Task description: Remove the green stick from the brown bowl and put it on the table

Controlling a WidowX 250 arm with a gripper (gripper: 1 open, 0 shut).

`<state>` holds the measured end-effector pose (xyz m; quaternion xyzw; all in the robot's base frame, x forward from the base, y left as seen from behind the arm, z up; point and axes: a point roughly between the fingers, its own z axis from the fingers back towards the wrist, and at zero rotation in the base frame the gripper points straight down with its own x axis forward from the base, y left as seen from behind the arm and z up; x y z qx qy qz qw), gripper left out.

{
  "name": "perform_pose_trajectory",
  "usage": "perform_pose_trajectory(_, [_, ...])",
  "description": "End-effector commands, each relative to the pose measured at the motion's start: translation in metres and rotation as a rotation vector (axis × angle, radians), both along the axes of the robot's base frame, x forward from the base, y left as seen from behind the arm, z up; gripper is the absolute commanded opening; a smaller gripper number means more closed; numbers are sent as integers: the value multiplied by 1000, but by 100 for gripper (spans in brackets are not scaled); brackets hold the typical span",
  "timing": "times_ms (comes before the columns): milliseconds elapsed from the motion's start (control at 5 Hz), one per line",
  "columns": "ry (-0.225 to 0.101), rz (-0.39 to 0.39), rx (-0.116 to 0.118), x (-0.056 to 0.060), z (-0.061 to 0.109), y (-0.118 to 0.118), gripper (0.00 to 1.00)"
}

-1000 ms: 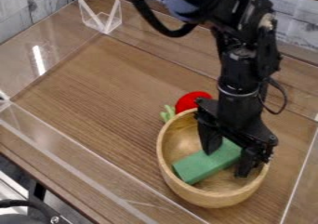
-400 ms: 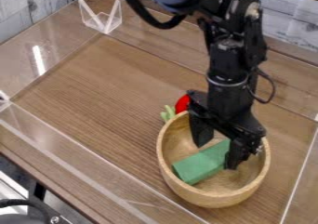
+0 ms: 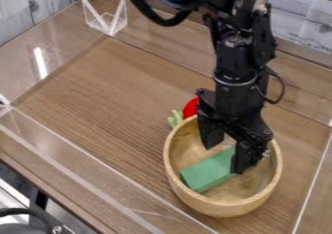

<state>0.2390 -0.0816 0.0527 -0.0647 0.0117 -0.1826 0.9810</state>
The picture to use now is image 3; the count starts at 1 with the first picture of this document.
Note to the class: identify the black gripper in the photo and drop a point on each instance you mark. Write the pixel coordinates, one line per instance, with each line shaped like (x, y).
(230, 111)

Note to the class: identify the green rectangular block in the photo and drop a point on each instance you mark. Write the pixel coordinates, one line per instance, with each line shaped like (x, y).
(210, 172)

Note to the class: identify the wooden bowl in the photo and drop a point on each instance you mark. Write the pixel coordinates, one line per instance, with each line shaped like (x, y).
(238, 196)

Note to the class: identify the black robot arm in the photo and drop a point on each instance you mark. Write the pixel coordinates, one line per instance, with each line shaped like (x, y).
(243, 40)

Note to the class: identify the red toy strawberry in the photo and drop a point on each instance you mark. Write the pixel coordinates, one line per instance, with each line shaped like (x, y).
(188, 111)

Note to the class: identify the black metal table frame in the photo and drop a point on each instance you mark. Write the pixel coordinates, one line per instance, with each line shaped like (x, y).
(28, 212)

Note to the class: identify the clear acrylic tray wall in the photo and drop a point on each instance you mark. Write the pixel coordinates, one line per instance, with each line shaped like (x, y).
(104, 198)

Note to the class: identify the clear acrylic corner bracket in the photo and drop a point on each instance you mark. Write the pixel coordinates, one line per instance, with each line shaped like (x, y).
(107, 23)

